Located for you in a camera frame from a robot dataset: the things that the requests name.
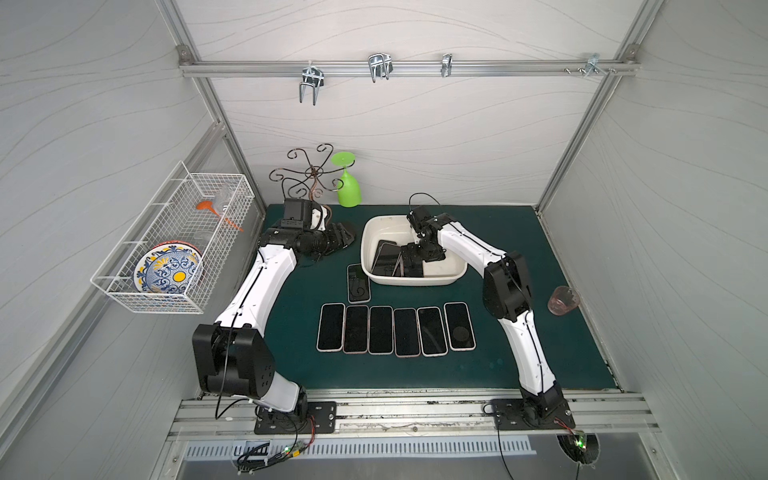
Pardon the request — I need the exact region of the right metal bracket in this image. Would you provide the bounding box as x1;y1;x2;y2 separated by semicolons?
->
563;53;618;78

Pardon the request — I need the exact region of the white vent strip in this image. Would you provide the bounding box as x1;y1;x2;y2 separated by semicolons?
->
183;435;536;462

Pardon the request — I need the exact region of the blue yellow patterned plate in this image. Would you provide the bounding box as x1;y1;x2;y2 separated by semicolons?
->
133;242;202;294

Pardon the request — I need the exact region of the black metal cup stand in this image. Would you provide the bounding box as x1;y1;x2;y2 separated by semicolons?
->
268;143;341;201

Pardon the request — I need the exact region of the white wire wall basket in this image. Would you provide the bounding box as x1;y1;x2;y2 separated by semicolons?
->
91;163;254;315

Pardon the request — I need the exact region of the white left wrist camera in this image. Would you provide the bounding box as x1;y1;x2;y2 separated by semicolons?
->
311;205;332;231

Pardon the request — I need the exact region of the red black wire bundle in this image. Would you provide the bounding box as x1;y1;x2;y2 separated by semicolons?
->
233;413;317;475

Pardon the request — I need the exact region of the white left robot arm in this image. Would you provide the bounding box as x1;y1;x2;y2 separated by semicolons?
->
192;222;356;419

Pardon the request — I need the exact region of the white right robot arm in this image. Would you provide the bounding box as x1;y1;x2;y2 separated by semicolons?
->
407;206;566;428

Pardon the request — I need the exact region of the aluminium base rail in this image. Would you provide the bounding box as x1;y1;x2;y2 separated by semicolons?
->
168;388;661;440

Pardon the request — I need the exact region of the rose case phone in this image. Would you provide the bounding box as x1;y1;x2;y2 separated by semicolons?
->
342;305;369;354

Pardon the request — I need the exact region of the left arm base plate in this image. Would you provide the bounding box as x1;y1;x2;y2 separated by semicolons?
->
254;401;338;435

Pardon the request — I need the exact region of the green table mat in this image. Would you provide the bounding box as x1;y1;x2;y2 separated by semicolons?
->
206;203;619;391

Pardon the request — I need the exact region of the aluminium top rail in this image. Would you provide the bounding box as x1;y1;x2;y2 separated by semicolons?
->
179;58;641;80

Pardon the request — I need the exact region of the green plastic wine glass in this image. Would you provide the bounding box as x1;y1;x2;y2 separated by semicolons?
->
331;152;362;208

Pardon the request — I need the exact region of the orange plastic funnel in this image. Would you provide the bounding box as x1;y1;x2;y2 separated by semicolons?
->
195;200;242;232

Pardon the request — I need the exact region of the white plastic storage box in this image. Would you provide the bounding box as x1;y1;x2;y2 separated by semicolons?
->
360;215;469;287

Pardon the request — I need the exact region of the light pink case phone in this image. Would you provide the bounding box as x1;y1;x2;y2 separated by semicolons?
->
316;303;346;352

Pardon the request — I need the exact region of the small metal bracket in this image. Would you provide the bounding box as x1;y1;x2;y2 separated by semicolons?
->
440;53;453;78

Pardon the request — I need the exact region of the mint green case phone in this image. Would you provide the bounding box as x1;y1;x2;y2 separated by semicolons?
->
368;306;394;355

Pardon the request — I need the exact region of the metal hook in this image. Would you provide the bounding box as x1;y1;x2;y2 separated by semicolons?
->
368;53;394;83
299;65;325;106

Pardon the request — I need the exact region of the dark pink case phone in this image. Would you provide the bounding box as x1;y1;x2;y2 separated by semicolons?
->
443;302;476;351

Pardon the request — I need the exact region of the middle metal hook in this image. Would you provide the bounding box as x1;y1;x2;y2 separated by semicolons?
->
368;53;394;83

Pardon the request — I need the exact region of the cream case phone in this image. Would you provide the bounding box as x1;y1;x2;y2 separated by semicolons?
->
417;306;448;357

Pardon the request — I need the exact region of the left metal hook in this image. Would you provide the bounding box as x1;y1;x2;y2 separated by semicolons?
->
299;65;325;106

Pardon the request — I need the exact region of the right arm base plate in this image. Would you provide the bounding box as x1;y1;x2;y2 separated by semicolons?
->
489;398;577;432

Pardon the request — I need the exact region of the pale green case phone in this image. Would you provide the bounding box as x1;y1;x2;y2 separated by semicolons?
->
346;264;371;304

